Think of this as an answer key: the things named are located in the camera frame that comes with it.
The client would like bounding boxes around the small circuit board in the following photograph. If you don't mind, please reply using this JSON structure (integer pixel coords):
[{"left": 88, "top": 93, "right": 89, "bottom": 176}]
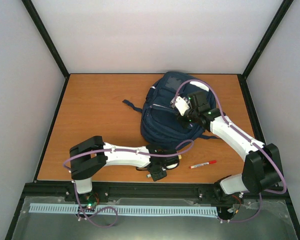
[{"left": 85, "top": 194, "right": 100, "bottom": 210}]

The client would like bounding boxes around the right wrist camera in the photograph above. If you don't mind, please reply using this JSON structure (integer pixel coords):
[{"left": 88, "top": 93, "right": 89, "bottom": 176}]
[{"left": 171, "top": 96, "right": 190, "bottom": 116}]

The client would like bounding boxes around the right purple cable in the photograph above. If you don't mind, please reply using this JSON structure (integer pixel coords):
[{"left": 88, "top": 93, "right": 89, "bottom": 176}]
[{"left": 174, "top": 79, "right": 288, "bottom": 223}]

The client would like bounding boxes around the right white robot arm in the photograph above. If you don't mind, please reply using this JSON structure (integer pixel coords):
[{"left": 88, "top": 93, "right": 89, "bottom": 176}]
[{"left": 171, "top": 91, "right": 283, "bottom": 196}]

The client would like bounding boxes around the left black frame post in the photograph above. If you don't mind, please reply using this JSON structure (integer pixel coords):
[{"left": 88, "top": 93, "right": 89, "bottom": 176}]
[{"left": 21, "top": 0, "right": 70, "bottom": 79}]

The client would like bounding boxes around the light blue cable duct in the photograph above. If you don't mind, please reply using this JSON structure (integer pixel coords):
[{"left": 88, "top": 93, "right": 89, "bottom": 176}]
[{"left": 28, "top": 203, "right": 218, "bottom": 218}]

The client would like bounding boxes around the red cap marker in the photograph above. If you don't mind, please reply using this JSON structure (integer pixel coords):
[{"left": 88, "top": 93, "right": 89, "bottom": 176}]
[{"left": 189, "top": 160, "right": 217, "bottom": 169}]

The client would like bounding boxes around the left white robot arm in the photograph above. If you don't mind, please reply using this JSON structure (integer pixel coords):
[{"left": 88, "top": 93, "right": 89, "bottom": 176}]
[{"left": 68, "top": 136, "right": 181, "bottom": 202}]

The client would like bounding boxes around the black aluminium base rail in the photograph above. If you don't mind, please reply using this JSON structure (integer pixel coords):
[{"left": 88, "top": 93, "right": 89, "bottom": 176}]
[{"left": 22, "top": 181, "right": 290, "bottom": 208}]

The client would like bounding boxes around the right black frame post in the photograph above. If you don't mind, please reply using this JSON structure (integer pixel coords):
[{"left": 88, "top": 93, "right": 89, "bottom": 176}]
[{"left": 241, "top": 0, "right": 295, "bottom": 78}]

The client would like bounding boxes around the black frame post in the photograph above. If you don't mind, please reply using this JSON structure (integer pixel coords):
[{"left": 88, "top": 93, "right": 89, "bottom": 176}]
[
  {"left": 241, "top": 0, "right": 295, "bottom": 78},
  {"left": 21, "top": 0, "right": 70, "bottom": 79}
]

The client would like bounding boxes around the navy blue backpack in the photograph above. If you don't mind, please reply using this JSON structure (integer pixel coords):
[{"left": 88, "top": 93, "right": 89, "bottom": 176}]
[{"left": 122, "top": 71, "right": 218, "bottom": 150}]

